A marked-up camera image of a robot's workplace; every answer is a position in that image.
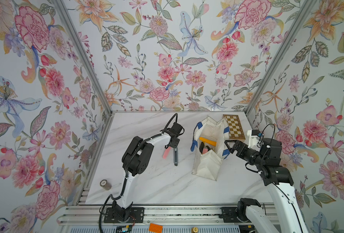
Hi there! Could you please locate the wooden chessboard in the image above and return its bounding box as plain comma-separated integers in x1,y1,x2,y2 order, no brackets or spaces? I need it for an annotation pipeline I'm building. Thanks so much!
223,115,245,142

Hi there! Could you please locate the yellow slim art knife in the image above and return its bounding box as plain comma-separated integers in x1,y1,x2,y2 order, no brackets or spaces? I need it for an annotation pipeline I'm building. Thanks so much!
199,137,217,147

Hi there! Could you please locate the black corrugated cable conduit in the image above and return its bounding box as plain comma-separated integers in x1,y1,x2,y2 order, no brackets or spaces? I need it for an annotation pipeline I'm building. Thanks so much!
98,113,179,233

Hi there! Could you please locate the grey art knife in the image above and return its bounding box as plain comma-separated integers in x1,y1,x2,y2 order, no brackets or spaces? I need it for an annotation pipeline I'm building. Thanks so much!
173,148,178,166

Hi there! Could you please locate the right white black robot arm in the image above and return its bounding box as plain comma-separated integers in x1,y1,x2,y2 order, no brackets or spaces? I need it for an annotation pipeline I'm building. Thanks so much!
222,138,308,233

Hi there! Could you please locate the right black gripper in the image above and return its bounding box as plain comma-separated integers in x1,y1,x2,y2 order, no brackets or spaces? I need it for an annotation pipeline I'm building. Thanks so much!
226,140,266,170

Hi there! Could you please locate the small tape roll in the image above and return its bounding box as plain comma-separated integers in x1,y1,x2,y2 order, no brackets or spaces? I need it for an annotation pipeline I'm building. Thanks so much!
100,179,112,191

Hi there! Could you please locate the white Doraemon canvas pouch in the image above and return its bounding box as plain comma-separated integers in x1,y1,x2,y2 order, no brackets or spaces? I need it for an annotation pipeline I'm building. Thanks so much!
191,116,230,181

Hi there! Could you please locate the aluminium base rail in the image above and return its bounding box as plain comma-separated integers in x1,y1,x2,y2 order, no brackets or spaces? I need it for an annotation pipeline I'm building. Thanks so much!
56,205,283,226

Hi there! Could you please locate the black yellow utility knife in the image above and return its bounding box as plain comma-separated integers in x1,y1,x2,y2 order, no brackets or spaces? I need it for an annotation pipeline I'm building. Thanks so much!
199,142,205,154

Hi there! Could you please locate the orange tag on rail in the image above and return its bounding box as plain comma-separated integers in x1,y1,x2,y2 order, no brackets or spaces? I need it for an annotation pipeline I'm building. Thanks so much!
149,223,163,233

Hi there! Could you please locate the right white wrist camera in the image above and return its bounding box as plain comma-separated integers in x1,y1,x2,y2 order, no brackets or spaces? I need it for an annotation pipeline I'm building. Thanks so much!
247,130,261,149

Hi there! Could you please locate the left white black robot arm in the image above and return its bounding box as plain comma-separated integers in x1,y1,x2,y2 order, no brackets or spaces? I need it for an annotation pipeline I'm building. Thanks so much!
99,122,185,223

